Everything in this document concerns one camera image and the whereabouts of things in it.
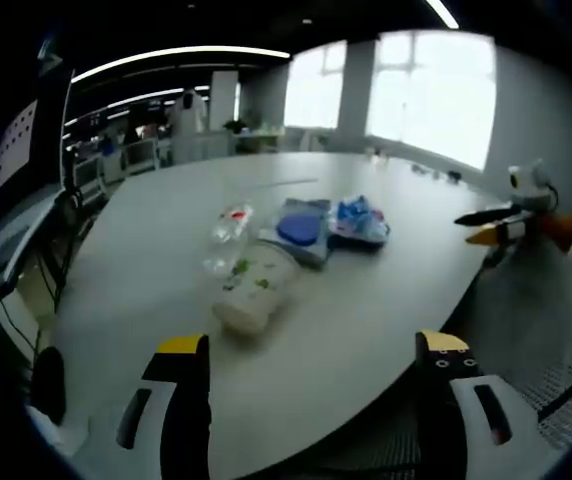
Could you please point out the grey pack with blue lid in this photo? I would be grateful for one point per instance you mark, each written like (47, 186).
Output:
(298, 230)

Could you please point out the green potted plant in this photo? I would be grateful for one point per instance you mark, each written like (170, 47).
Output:
(235, 126)

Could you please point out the side desk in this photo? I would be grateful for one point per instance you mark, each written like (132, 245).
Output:
(13, 235)

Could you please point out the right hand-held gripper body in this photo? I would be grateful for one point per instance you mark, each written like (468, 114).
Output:
(531, 187)

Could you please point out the small dark table items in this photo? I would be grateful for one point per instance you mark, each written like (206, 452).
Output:
(436, 174)

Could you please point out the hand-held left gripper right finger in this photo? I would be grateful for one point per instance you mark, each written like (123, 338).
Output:
(446, 395)

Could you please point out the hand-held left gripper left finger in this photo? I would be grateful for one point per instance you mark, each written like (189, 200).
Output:
(186, 400)

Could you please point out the blue plastic bag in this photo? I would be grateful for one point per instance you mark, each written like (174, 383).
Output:
(358, 220)

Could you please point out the mesh office chair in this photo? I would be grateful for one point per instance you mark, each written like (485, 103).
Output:
(566, 395)

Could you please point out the black monitor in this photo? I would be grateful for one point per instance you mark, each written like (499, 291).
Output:
(21, 135)

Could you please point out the clear plastic bottle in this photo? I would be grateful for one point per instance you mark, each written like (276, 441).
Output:
(227, 235)

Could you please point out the white green-printed roll pack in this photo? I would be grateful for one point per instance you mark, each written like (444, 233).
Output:
(253, 295)

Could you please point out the grey tabletop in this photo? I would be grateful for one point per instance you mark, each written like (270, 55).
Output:
(366, 310)

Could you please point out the black chair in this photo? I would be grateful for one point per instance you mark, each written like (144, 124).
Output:
(48, 382)

